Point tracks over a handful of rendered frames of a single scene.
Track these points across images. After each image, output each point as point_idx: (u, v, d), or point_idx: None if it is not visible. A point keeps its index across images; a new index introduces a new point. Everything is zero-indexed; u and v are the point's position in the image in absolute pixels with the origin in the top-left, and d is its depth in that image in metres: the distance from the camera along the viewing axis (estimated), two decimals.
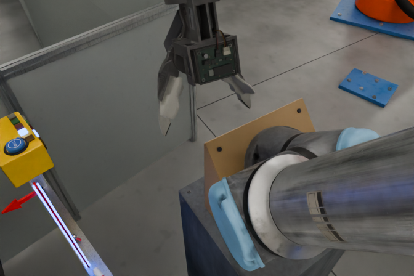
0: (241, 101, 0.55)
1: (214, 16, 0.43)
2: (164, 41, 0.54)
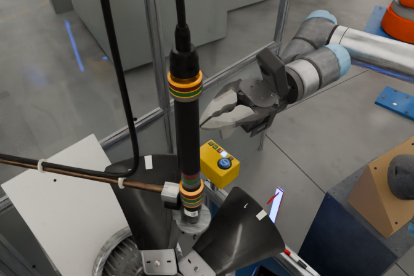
0: (208, 121, 0.54)
1: None
2: (284, 69, 0.52)
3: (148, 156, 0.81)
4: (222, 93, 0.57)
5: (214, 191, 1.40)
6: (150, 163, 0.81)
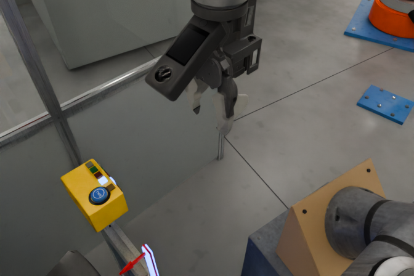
0: (197, 109, 0.55)
1: None
2: (175, 87, 0.40)
3: None
4: None
5: (105, 228, 1.01)
6: None
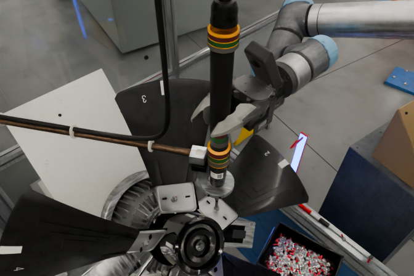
0: (200, 116, 0.55)
1: None
2: (273, 58, 0.53)
3: (286, 162, 0.91)
4: None
5: None
6: (283, 165, 0.90)
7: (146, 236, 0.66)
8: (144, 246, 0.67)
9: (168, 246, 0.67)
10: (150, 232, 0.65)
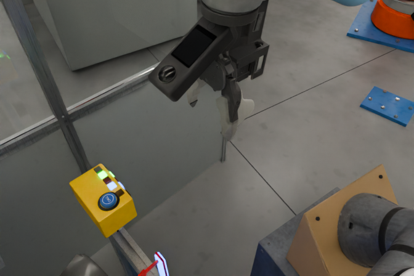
0: (194, 103, 0.55)
1: None
2: (177, 88, 0.40)
3: None
4: None
5: None
6: None
7: None
8: None
9: None
10: None
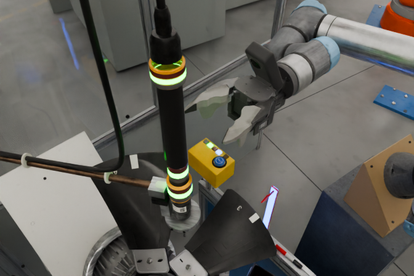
0: (193, 108, 0.56)
1: None
2: (274, 58, 0.53)
3: None
4: (215, 86, 0.59)
5: (209, 190, 1.39)
6: None
7: (159, 257, 0.78)
8: (148, 260, 0.78)
9: None
10: (166, 257, 0.78)
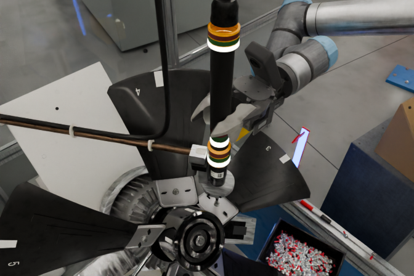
0: (200, 115, 0.55)
1: None
2: (273, 58, 0.53)
3: None
4: None
5: None
6: None
7: (186, 187, 0.70)
8: (174, 190, 0.70)
9: (188, 209, 0.68)
10: (194, 187, 0.69)
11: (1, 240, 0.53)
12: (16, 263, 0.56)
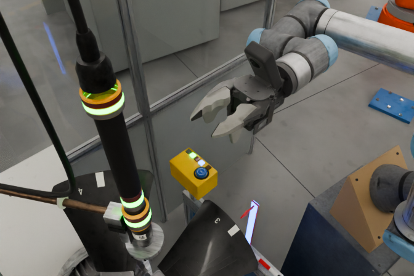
0: (199, 114, 0.55)
1: None
2: (273, 58, 0.53)
3: None
4: (215, 90, 0.58)
5: (193, 200, 1.34)
6: None
7: None
8: None
9: None
10: None
11: None
12: None
